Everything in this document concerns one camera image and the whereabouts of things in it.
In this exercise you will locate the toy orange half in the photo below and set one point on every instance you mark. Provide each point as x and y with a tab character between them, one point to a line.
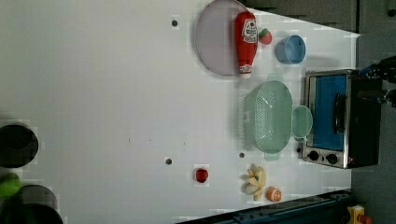
273	194

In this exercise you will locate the blue plastic cup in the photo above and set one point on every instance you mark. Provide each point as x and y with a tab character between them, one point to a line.
291	50

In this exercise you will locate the blue metal frame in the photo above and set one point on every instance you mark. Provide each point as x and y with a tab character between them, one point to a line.
327	208

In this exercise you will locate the mint green cup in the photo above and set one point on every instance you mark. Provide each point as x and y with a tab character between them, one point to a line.
301	121

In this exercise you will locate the lilac round plate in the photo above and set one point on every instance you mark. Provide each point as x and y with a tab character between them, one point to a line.
214	36

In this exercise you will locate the yellow red toy block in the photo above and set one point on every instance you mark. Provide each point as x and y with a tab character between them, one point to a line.
357	215

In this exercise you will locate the black cylinder with green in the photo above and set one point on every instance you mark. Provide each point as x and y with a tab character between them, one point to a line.
30	204

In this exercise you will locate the toy strawberry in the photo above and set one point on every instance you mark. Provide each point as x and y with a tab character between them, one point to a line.
265	36

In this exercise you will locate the mint green plastic strainer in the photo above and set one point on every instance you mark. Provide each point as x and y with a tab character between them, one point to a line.
265	115

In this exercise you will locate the silver black toaster oven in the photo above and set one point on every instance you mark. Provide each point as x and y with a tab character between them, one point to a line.
346	119

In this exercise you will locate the red ketchup bottle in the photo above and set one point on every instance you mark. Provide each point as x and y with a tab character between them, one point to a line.
246	41

